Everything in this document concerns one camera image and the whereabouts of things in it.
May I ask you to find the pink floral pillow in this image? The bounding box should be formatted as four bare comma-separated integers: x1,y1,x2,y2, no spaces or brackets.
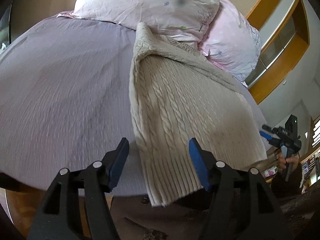
198,0,262,83
59,0,220,48

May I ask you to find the lavender bed sheet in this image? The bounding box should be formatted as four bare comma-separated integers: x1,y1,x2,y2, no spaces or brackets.
0,11,273,197

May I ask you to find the pink floral pillow rear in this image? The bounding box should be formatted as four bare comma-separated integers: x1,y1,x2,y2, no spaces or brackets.
198,0,262,83

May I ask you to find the cream cable knit sweater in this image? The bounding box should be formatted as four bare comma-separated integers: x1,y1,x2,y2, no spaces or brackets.
129,23,267,206

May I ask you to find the person's right hand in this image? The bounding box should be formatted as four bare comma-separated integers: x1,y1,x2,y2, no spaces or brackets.
275,149,299,172

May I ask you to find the pink floral pillow front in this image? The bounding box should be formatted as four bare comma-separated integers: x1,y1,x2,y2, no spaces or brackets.
59,0,220,48

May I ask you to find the wooden framed wardrobe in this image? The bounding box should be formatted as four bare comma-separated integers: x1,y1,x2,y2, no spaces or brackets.
247,0,310,103

